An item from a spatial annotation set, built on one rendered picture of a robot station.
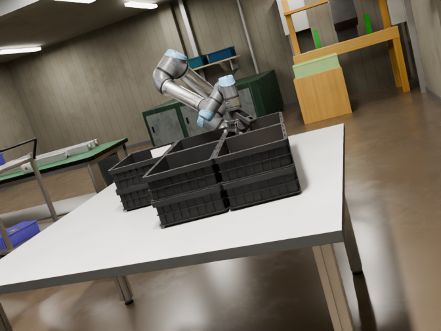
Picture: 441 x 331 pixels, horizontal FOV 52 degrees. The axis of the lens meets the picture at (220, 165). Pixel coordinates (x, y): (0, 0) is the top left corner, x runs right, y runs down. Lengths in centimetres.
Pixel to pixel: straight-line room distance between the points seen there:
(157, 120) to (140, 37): 284
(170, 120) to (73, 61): 395
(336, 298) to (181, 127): 671
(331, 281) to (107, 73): 974
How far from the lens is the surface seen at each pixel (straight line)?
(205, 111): 228
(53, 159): 548
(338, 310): 162
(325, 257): 152
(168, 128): 814
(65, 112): 1169
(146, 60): 1048
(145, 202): 231
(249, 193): 179
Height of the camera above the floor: 126
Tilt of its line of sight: 12 degrees down
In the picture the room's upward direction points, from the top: 17 degrees counter-clockwise
